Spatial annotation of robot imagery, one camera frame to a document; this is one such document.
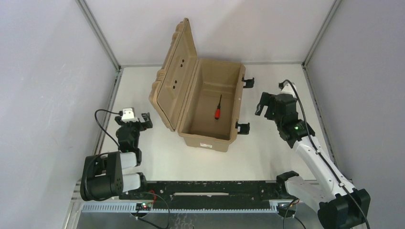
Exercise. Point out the red handled screwdriver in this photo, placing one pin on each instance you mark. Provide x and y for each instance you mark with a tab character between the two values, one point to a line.
218	109

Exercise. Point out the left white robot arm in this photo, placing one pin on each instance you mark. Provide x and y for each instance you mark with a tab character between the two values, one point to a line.
103	175

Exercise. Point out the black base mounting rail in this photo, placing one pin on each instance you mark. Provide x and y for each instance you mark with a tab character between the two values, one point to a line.
210	193

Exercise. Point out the tan plastic tool box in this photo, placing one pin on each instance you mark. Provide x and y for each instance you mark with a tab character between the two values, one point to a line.
187	90

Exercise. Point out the grey slotted cable duct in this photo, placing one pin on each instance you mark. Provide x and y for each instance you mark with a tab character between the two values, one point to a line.
132	207

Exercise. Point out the small led circuit board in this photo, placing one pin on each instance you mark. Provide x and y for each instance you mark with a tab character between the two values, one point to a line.
143	206

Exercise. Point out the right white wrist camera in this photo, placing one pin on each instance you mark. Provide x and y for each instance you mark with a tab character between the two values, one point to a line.
287	88

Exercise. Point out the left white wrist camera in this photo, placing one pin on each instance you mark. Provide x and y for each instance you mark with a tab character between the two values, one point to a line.
128	115

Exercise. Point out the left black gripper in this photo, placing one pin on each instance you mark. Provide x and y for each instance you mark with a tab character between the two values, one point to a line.
136	125

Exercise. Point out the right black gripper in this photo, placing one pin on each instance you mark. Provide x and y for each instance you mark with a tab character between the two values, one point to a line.
271	105

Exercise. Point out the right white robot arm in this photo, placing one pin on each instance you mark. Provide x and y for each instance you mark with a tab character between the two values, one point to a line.
337	202

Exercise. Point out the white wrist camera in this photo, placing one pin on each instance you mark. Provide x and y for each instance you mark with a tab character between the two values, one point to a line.
287	88
128	115

